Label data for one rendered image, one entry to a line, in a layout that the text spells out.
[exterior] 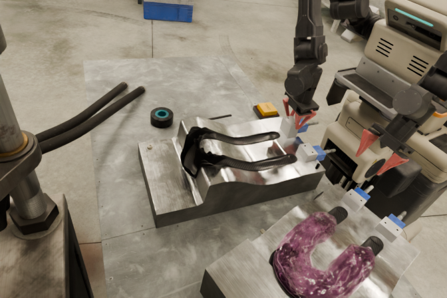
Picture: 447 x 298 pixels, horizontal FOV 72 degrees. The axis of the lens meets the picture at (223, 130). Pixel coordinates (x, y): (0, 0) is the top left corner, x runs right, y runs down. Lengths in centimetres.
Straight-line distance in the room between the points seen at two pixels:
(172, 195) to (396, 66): 81
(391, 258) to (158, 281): 56
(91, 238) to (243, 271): 121
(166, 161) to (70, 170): 126
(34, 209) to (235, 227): 48
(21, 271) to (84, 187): 117
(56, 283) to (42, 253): 8
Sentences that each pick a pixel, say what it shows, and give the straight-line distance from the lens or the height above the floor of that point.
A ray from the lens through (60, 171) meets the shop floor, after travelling 210.
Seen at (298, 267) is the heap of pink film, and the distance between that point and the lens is 73.
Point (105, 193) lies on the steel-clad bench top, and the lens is 90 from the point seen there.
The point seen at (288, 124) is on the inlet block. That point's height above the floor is 93.
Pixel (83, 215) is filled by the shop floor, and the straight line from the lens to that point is 186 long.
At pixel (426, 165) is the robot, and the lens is 148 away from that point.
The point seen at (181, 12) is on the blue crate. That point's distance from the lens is 410.
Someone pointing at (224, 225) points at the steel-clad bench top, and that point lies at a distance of 85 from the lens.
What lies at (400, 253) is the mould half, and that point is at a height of 86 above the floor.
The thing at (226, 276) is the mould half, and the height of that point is 91.
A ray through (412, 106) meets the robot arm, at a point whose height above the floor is 119.
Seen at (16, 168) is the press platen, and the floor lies 103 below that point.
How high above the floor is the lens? 151
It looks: 40 degrees down
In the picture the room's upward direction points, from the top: 11 degrees clockwise
